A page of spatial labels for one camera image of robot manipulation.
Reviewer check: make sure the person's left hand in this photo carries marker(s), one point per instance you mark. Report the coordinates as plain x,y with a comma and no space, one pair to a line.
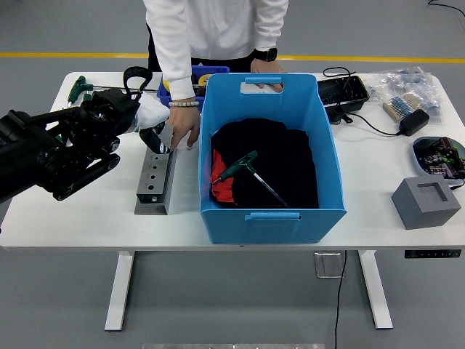
267,67

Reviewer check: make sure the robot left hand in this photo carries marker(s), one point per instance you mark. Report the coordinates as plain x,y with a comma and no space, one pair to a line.
152,111

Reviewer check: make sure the person's right hand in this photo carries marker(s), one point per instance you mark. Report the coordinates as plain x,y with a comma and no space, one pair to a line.
185,121

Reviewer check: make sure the grey metal tool stand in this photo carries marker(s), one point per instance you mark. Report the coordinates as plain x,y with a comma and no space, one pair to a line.
154,181

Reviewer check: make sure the large blue plastic box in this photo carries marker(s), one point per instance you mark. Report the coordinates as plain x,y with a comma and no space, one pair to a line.
276,229

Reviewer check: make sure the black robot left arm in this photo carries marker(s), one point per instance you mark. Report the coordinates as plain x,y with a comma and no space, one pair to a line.
54,145

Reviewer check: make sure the person's left forearm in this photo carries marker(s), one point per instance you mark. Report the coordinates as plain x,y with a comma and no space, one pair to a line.
270,32

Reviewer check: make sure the person's right forearm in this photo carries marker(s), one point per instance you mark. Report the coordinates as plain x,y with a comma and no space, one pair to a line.
178,76

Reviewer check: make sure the black round part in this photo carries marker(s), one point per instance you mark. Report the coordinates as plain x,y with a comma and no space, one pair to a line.
195,78

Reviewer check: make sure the yellow tape measure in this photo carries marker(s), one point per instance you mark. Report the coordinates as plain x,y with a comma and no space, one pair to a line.
204,79

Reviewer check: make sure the small blue plastic bin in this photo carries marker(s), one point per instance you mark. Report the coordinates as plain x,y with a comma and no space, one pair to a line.
218,69

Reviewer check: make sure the person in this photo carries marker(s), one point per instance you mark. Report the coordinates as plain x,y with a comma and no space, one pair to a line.
218,25

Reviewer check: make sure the red cloth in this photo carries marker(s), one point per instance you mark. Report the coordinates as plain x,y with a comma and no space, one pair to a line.
223,189

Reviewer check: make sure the black plastic tray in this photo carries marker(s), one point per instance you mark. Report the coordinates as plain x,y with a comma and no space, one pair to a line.
343,91

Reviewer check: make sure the black plug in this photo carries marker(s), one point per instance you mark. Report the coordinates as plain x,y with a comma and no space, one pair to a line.
339,114

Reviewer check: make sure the black cloth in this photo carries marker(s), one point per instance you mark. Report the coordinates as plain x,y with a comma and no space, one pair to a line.
283,152

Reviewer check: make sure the resistor tape bundle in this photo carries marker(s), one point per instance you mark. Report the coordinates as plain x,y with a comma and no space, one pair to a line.
401,105

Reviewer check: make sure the clear plastic parts bag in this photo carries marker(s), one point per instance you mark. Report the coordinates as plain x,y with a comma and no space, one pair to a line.
407,81

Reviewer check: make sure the black power adapter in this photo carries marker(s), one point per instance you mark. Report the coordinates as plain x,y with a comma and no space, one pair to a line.
414,123

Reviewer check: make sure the light blue plate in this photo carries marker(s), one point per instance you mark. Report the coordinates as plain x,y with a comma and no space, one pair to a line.
417,160

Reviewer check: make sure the white table leg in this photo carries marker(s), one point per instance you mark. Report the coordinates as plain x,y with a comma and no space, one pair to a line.
118,291
376,291

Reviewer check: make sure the circuit board parts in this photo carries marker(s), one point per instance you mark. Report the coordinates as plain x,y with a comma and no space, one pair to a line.
441,160

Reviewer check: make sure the metal floor plate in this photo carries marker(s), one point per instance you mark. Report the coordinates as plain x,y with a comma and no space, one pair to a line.
328,265

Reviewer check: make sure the grey foam cube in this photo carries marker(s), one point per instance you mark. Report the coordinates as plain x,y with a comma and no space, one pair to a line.
423,203

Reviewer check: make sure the black table control panel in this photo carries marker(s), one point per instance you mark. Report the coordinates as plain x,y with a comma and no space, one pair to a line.
432,253

